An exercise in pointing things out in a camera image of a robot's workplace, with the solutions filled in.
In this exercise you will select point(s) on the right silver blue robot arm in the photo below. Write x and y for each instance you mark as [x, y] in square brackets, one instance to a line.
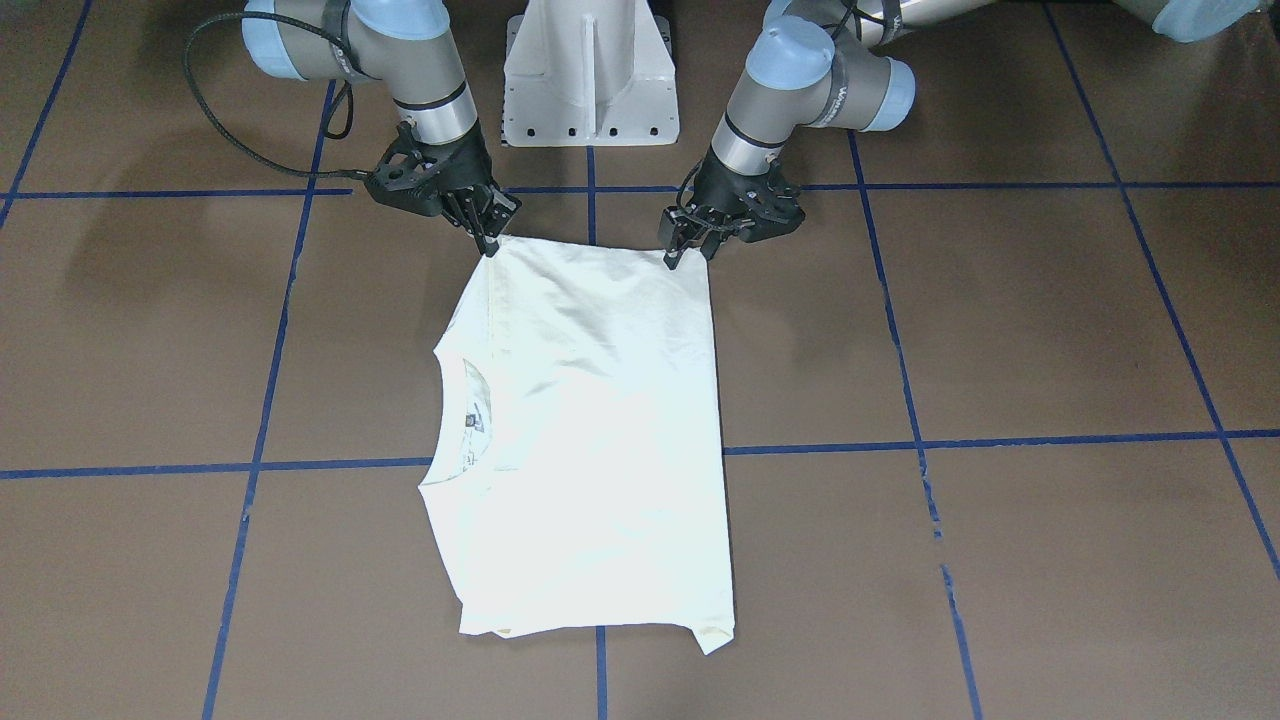
[406, 45]

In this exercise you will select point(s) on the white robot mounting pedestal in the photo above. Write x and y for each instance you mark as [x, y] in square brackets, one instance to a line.
[589, 73]

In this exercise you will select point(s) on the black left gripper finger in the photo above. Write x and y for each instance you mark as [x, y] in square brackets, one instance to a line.
[692, 227]

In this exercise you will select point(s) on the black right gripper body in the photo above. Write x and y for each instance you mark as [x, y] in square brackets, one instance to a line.
[466, 167]

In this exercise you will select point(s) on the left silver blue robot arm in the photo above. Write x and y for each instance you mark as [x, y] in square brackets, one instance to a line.
[938, 101]

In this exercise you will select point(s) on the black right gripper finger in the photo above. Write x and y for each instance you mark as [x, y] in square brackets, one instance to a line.
[483, 212]

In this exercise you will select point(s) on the cream long-sleeve cat shirt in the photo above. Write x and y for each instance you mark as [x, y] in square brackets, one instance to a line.
[578, 475]

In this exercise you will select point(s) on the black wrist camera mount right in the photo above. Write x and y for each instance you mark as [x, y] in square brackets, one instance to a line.
[405, 176]

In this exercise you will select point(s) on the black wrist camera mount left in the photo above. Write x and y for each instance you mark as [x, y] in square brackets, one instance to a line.
[771, 206]

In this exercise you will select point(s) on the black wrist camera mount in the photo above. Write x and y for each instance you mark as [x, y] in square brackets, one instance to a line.
[771, 206]
[405, 176]

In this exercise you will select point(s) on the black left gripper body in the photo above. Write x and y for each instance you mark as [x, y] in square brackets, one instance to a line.
[722, 184]

